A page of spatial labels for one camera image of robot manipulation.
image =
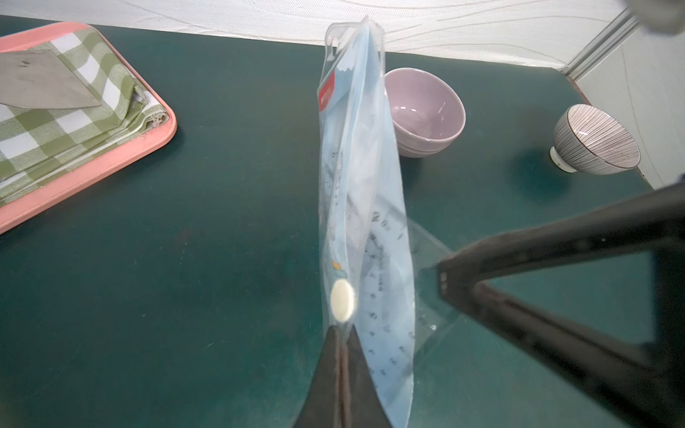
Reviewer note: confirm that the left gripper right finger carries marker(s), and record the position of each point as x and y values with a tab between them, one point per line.
359	402

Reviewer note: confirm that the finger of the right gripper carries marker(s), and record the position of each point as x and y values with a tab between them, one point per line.
641	384

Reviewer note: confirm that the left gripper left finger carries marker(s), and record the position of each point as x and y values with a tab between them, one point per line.
323	406

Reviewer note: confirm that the clear triangle ruler small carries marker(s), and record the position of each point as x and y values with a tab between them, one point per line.
402	316

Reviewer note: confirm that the striped ceramic bowl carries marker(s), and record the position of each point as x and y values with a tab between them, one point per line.
587	139

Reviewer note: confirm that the pink bowl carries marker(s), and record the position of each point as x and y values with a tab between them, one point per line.
427	113

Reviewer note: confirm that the green checkered cloth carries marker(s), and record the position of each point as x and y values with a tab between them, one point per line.
39	146

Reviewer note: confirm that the pink tray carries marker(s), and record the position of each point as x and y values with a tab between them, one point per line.
43	198

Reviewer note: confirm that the wooden handled spatula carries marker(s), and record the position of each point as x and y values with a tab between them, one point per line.
40	80

